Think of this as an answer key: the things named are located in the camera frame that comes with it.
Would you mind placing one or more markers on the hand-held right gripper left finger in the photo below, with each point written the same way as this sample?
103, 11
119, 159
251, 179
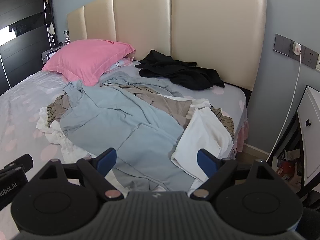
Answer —
107, 158

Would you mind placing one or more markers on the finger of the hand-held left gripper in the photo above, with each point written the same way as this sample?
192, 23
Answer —
18, 161

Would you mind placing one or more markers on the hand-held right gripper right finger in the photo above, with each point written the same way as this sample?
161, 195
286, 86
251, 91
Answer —
206, 162

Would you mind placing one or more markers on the light blue garment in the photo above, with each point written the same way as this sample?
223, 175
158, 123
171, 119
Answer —
112, 130

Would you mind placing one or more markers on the white garment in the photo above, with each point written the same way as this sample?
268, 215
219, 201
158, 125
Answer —
205, 135

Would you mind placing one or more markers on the striped tan garment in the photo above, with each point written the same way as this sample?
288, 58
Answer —
223, 122

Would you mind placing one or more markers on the white crinkled cloth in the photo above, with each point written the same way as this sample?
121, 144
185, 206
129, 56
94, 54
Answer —
55, 135

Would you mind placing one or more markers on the bed with grey dotted sheet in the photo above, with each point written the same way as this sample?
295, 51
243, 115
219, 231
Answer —
20, 100

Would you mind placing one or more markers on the taupe garment with striped trim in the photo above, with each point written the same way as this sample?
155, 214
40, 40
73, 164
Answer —
170, 107

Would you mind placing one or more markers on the pile of small boxes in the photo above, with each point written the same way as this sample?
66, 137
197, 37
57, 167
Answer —
288, 166

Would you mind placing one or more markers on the grey knit sweater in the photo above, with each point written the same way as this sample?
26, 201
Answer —
160, 85

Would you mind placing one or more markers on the black garment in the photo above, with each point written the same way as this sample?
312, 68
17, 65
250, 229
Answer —
180, 75

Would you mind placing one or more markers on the white printed pillow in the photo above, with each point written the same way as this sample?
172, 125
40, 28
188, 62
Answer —
120, 63

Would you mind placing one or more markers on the pink pillow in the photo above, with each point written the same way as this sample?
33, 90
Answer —
82, 60

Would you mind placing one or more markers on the black wardrobe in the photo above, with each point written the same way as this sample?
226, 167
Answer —
25, 55

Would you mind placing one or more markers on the white nightstand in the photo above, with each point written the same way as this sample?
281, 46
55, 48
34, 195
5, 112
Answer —
312, 135

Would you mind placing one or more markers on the white bedside box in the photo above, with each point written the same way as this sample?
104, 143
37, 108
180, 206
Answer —
48, 54

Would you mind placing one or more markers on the white shelf rack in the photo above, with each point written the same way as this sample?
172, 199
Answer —
51, 41

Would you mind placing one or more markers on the cream padded headboard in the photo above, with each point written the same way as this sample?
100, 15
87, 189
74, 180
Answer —
212, 30

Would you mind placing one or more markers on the white charger plug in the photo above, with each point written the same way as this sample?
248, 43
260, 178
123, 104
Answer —
296, 48

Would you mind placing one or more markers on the small white wall switch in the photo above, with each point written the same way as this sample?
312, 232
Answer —
65, 33

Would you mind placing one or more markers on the grey wall socket panel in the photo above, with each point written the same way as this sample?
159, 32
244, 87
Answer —
282, 43

